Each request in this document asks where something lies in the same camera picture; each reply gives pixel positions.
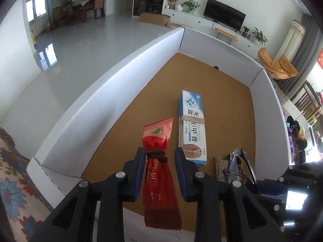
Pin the wooden bench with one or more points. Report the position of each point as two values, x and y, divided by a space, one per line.
229 37

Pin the wooden dining chair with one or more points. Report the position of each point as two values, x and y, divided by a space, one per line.
309 103

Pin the white tv cabinet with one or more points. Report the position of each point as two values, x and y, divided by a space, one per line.
201 24

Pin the black flat television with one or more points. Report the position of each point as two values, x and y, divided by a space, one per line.
224 14

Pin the clear rhinestone hair claw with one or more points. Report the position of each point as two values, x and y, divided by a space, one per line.
235 166

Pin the brown cardboard box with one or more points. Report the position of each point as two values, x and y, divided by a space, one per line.
156 19

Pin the white cardboard sorting box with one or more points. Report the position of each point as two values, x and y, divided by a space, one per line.
102 130

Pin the red flower vase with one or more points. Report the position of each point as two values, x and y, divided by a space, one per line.
172 3

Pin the orange lounge chair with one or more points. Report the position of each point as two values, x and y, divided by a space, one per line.
281 69

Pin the red snack packet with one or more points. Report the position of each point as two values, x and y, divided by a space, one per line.
159 196

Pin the floral cloth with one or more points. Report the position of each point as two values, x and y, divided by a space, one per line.
23 208

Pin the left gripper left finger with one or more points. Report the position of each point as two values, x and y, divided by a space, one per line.
74 217

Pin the green potted plant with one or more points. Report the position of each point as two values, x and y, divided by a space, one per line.
191 5

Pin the green plant right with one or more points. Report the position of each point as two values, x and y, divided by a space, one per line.
259 36

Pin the blue white ointment box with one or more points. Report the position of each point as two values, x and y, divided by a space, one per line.
191 128

